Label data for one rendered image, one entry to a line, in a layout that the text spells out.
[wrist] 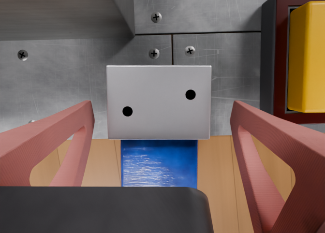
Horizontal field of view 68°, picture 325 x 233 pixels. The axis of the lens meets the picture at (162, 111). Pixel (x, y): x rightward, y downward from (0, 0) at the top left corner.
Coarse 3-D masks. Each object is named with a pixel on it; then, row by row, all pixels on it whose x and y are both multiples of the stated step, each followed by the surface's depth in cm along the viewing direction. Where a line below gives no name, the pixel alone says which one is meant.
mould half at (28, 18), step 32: (0, 0) 9; (32, 0) 9; (64, 0) 9; (96, 0) 9; (128, 0) 13; (0, 32) 14; (32, 32) 14; (64, 32) 14; (96, 32) 14; (128, 32) 15
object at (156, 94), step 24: (120, 72) 11; (144, 72) 11; (168, 72) 11; (192, 72) 11; (120, 96) 11; (144, 96) 11; (168, 96) 11; (192, 96) 12; (120, 120) 12; (144, 120) 12; (168, 120) 12; (192, 120) 12; (120, 144) 13; (144, 144) 13; (168, 144) 13; (192, 144) 13; (120, 168) 13; (144, 168) 13; (168, 168) 13; (192, 168) 13
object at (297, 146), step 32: (256, 128) 10; (288, 128) 8; (256, 160) 11; (288, 160) 8; (320, 160) 6; (256, 192) 10; (320, 192) 6; (256, 224) 10; (288, 224) 8; (320, 224) 6
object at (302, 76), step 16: (304, 16) 13; (320, 16) 13; (304, 32) 13; (320, 32) 13; (304, 48) 13; (320, 48) 13; (288, 64) 15; (304, 64) 13; (320, 64) 13; (288, 80) 15; (304, 80) 13; (320, 80) 13; (288, 96) 15; (304, 96) 13; (320, 96) 13; (304, 112) 13; (320, 112) 13
